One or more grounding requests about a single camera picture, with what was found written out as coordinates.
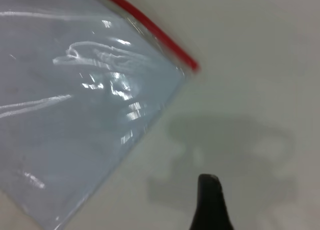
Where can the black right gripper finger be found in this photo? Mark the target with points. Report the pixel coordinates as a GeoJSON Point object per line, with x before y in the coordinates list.
{"type": "Point", "coordinates": [210, 205]}

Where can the white paper sheets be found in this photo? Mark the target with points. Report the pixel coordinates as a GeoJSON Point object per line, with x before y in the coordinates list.
{"type": "Point", "coordinates": [75, 127]}

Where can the clear plastic zip bag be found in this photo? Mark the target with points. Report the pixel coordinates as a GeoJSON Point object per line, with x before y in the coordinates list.
{"type": "Point", "coordinates": [162, 37]}

